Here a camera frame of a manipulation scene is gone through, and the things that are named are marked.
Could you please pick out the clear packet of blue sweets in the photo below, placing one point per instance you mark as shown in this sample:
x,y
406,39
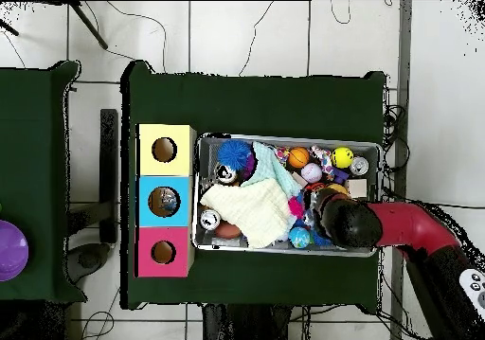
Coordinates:
x,y
168,200

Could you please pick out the blue furry monster toy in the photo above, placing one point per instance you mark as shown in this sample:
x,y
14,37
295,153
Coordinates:
x,y
234,154

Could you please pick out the toy hamburger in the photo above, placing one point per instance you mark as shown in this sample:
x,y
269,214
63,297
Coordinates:
x,y
337,187

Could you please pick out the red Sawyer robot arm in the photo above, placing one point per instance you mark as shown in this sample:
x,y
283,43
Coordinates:
x,y
409,222

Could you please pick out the plain wooden cube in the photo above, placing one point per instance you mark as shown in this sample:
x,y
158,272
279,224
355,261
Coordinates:
x,y
356,187

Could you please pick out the yellow smiley ball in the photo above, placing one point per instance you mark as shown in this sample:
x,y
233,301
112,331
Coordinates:
x,y
342,157

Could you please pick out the grey stand foot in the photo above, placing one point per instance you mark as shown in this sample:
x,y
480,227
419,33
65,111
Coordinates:
x,y
87,258

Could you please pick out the purple bowl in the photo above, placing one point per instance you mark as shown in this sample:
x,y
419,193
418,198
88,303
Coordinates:
x,y
11,249

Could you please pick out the small orange basketball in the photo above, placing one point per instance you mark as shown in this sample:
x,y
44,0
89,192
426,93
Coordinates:
x,y
298,157

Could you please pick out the small white baseball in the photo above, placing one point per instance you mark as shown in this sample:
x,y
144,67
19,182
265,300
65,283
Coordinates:
x,y
311,172

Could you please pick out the cream waffle cloth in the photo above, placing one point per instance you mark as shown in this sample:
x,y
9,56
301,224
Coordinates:
x,y
257,207

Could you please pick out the black tripod leg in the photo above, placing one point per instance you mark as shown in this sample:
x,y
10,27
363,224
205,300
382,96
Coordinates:
x,y
8,28
89,23

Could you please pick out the dark green side table cloth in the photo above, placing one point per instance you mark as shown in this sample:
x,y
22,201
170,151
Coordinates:
x,y
34,146

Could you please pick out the blue green globe ball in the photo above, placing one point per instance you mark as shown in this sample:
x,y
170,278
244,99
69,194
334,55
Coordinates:
x,y
299,237

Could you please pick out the blue spiky rubber ball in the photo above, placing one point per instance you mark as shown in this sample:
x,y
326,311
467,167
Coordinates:
x,y
318,240

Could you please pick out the mint waffle cloth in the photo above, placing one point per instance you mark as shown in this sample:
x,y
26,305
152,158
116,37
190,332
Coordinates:
x,y
269,165

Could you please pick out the wooden box with three holes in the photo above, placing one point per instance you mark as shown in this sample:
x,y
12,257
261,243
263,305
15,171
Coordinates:
x,y
147,211

